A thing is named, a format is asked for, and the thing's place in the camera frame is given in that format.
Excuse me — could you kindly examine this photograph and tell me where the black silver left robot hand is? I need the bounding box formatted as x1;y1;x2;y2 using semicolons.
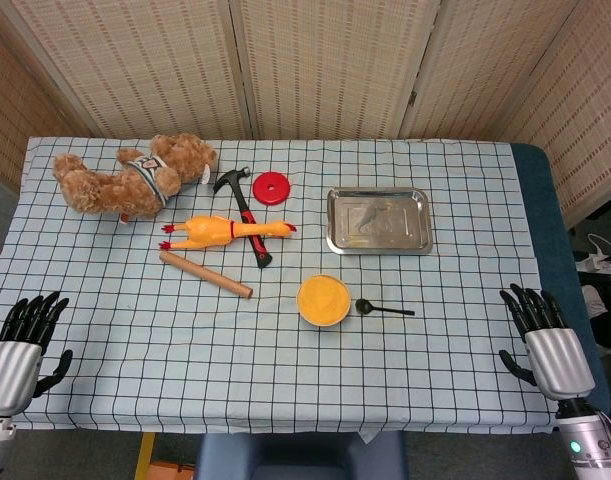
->
0;291;74;417

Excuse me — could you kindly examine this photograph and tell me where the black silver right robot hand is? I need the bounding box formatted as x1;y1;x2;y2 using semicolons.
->
498;283;597;402

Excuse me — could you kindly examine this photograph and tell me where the black spoon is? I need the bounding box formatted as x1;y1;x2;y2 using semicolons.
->
355;298;416;318

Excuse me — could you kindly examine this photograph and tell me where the rectangular steel tray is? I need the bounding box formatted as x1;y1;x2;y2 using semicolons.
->
326;186;433;256

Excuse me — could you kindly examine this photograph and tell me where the yellow bowl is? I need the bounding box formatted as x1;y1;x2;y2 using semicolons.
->
296;274;352;330

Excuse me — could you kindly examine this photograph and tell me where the white shoe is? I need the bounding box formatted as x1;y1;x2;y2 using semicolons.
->
580;284;610;319

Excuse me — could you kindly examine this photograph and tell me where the white power adapter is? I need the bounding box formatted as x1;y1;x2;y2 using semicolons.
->
577;252;611;276

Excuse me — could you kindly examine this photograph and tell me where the blue padded table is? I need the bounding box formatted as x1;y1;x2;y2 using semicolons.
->
509;142;611;429

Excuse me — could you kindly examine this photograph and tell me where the yellow strip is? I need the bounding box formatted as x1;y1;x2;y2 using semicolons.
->
134;432;156;480

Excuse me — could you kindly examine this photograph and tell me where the light blue checked tablecloth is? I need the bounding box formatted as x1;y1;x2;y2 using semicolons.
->
0;135;571;435

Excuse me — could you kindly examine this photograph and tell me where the orange box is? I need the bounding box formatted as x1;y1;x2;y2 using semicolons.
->
148;458;197;480

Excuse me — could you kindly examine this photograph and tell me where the brown teddy bear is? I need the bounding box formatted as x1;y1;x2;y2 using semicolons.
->
52;132;219;224

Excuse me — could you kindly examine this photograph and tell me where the brown cardboard tube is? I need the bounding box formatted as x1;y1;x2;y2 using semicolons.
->
158;250;254;300

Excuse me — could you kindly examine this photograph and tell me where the yellow rubber chicken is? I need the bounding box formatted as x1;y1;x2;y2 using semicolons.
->
158;214;298;252

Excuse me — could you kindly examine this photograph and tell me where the blue chair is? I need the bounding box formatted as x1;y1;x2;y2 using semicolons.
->
194;430;409;480

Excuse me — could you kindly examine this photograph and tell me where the black red claw hammer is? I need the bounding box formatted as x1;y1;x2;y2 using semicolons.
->
212;166;272;270

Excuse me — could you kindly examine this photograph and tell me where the red disc with hole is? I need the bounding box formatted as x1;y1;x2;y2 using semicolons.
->
252;171;293;206

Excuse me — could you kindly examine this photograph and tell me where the beige woven folding screen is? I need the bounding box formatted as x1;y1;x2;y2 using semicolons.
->
0;0;611;231

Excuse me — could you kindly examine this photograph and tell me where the white cable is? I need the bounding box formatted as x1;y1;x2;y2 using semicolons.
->
587;232;611;261

